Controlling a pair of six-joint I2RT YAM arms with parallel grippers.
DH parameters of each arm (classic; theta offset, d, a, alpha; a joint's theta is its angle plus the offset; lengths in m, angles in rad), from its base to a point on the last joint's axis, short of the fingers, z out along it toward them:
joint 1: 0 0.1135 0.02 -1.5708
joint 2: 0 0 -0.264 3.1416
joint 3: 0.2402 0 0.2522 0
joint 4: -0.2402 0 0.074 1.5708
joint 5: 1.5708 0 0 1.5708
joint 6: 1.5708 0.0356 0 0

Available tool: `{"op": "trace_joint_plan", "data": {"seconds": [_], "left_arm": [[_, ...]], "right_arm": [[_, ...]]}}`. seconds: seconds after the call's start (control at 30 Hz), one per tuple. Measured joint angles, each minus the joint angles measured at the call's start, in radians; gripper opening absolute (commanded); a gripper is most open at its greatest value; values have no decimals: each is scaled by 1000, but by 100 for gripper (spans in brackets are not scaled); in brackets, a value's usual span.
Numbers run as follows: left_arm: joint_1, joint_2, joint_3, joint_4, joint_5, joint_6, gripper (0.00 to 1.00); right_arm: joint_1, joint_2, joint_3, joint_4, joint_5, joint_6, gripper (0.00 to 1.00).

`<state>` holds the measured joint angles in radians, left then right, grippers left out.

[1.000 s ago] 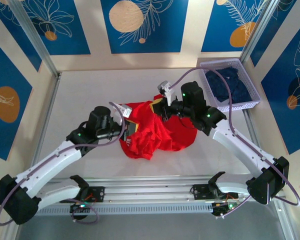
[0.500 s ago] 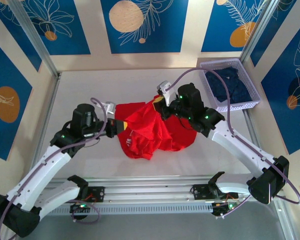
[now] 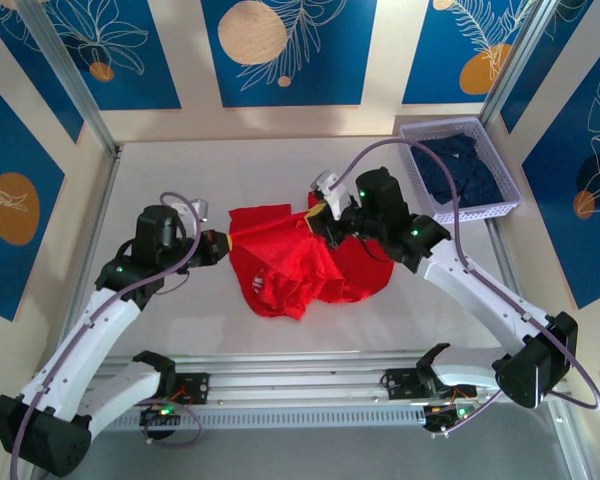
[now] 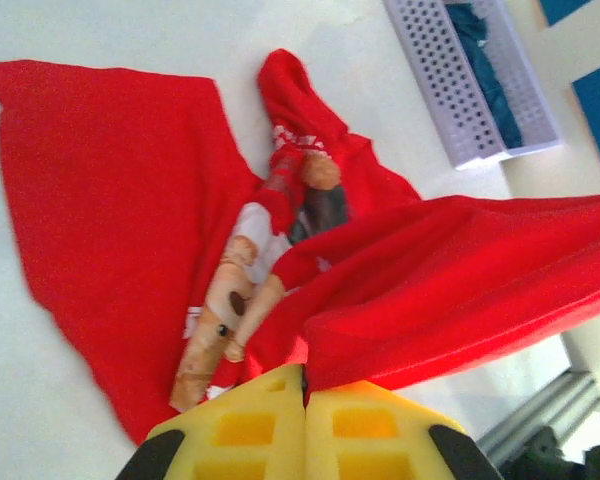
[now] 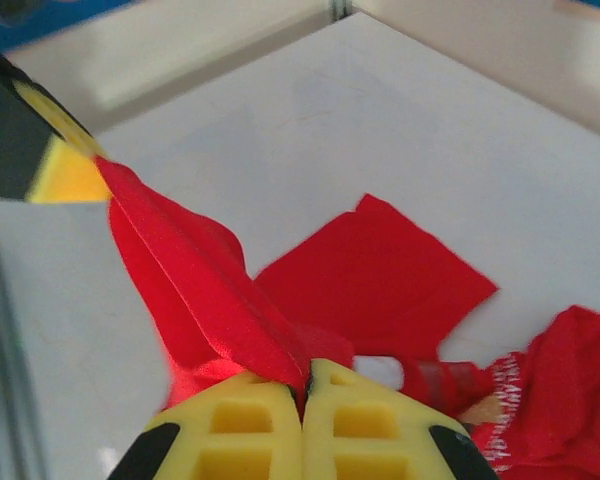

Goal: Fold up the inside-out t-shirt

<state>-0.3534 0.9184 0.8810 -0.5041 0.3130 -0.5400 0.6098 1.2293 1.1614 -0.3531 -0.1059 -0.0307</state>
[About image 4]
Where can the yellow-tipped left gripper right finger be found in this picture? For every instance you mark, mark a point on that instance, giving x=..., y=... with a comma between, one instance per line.
x=380, y=440

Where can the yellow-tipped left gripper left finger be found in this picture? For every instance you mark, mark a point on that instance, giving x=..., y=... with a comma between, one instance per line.
x=240, y=435

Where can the red printed t-shirt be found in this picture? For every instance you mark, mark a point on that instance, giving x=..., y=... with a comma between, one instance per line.
x=105, y=200

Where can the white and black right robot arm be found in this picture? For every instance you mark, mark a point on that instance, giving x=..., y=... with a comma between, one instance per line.
x=570, y=460

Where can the lavender perforated plastic basket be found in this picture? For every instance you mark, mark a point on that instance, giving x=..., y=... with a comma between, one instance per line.
x=445, y=90

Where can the navy blue garment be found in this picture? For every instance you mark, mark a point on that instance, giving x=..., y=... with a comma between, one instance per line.
x=490, y=80

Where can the aluminium table side rail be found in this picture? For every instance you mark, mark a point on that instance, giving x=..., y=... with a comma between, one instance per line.
x=545, y=405

